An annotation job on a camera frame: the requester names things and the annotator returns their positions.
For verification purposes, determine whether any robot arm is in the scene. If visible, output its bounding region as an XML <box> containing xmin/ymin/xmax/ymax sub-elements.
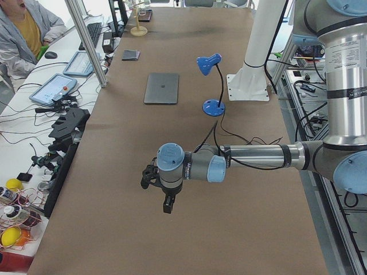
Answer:
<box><xmin>154</xmin><ymin>1</ymin><xmax>366</xmax><ymax>213</ymax></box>

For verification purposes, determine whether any black lamp power cable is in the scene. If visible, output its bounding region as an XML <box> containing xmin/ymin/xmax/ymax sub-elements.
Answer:
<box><xmin>193</xmin><ymin>114</ymin><xmax>284</xmax><ymax>154</ymax></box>

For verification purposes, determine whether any seated person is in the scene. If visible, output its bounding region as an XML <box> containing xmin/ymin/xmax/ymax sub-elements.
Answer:
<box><xmin>1</xmin><ymin>1</ymin><xmax>66</xmax><ymax>81</ymax></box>

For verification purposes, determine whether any far teach pendant tablet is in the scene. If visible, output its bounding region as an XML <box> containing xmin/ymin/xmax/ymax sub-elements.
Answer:
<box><xmin>63</xmin><ymin>51</ymin><xmax>93</xmax><ymax>77</ymax></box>

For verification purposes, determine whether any teach pendant tablet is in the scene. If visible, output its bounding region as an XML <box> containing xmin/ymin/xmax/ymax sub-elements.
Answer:
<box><xmin>29</xmin><ymin>73</ymin><xmax>77</xmax><ymax>105</ymax></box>
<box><xmin>63</xmin><ymin>51</ymin><xmax>93</xmax><ymax>77</ymax></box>

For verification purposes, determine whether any black keyboard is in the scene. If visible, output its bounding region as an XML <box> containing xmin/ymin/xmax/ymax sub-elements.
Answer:
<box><xmin>87</xmin><ymin>22</ymin><xmax>102</xmax><ymax>47</ymax></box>

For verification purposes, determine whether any aluminium frame post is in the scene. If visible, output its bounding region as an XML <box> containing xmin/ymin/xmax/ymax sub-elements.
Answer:
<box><xmin>65</xmin><ymin>0</ymin><xmax>108</xmax><ymax>88</ymax></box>

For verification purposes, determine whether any near teach pendant tablet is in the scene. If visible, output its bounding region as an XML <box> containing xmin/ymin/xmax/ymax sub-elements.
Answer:
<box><xmin>29</xmin><ymin>73</ymin><xmax>77</xmax><ymax>105</ymax></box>

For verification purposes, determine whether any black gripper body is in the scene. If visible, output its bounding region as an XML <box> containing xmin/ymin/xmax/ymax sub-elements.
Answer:
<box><xmin>162</xmin><ymin>187</ymin><xmax>182</xmax><ymax>214</ymax></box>

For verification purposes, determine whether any grey laptop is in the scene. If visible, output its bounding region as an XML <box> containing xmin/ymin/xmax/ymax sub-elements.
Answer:
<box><xmin>143</xmin><ymin>73</ymin><xmax>179</xmax><ymax>105</ymax></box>

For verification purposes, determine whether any black computer mouse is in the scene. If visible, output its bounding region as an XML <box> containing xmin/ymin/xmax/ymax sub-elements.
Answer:
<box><xmin>44</xmin><ymin>51</ymin><xmax>58</xmax><ymax>59</ymax></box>

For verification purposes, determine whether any folded grey cloth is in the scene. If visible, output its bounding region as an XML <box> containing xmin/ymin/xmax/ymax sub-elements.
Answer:
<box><xmin>122</xmin><ymin>49</ymin><xmax>140</xmax><ymax>61</ymax></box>

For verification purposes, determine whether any wooden mug tree stand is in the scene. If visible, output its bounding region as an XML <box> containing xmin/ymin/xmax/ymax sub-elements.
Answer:
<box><xmin>128</xmin><ymin>1</ymin><xmax>151</xmax><ymax>37</ymax></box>

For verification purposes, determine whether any blue desk lamp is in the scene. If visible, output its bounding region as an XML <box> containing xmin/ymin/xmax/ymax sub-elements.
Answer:
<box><xmin>196</xmin><ymin>53</ymin><xmax>225</xmax><ymax>117</ymax></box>

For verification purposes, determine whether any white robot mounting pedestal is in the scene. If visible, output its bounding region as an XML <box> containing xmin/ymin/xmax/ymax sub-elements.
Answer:
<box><xmin>227</xmin><ymin>0</ymin><xmax>288</xmax><ymax>101</ymax></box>

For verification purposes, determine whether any yellow ball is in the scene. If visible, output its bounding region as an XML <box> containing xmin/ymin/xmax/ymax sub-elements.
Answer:
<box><xmin>6</xmin><ymin>178</ymin><xmax>24</xmax><ymax>191</ymax></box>

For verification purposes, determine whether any black tray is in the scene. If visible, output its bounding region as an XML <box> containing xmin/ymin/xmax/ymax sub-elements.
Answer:
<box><xmin>138</xmin><ymin>10</ymin><xmax>153</xmax><ymax>22</ymax></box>

